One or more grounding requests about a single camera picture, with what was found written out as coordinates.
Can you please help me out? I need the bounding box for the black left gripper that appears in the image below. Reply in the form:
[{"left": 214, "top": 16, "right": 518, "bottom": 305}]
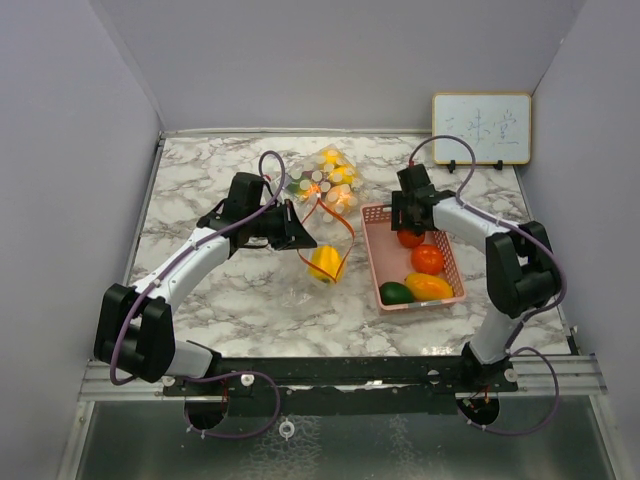
[{"left": 248, "top": 199, "right": 318, "bottom": 251}]

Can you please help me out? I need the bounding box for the orange pumpkin toy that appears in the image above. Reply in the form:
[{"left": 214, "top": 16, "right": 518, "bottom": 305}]
[{"left": 396, "top": 230, "right": 425, "bottom": 249}]

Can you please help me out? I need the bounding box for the orange tomato toy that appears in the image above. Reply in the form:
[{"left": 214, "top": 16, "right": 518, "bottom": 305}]
[{"left": 410, "top": 244, "right": 445, "bottom": 276}]

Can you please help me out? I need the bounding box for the clear bag with orange zipper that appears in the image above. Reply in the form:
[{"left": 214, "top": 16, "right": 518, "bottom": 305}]
[{"left": 279, "top": 195, "right": 356, "bottom": 309}]

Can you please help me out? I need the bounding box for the yellow bell pepper toy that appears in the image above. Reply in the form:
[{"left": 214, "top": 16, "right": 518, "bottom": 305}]
[{"left": 307, "top": 245, "right": 343, "bottom": 284}]

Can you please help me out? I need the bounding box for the clear polka dot zip bag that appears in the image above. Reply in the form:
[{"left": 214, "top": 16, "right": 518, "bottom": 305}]
[{"left": 284, "top": 144, "right": 369, "bottom": 216}]

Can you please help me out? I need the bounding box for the orange yellow mango toy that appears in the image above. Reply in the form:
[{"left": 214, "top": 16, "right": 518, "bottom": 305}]
[{"left": 404, "top": 272, "right": 454, "bottom": 302}]

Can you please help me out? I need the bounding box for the green lime toy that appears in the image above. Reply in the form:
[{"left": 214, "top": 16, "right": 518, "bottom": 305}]
[{"left": 379, "top": 282, "right": 415, "bottom": 305}]

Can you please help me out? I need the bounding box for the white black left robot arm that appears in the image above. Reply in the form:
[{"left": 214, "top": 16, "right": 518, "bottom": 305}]
[{"left": 94, "top": 172, "right": 317, "bottom": 395}]

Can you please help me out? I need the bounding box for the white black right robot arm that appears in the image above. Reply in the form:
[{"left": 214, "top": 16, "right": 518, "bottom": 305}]
[{"left": 391, "top": 165, "right": 566, "bottom": 391}]

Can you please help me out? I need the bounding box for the pink plastic basket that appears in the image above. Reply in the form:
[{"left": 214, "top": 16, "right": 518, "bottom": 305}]
[{"left": 360, "top": 203, "right": 466, "bottom": 315}]

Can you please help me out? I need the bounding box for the small whiteboard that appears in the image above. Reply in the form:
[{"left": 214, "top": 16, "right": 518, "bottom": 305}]
[{"left": 432, "top": 92, "right": 532, "bottom": 165}]

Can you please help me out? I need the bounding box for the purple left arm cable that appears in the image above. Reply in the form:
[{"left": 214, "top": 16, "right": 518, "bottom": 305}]
[{"left": 109, "top": 150, "right": 287, "bottom": 386}]

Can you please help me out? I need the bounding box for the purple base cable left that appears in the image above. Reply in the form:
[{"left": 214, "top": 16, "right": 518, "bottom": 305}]
[{"left": 182, "top": 369, "right": 282, "bottom": 441}]

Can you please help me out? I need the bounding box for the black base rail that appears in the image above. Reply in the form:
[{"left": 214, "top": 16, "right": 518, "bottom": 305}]
[{"left": 163, "top": 355, "right": 517, "bottom": 418}]

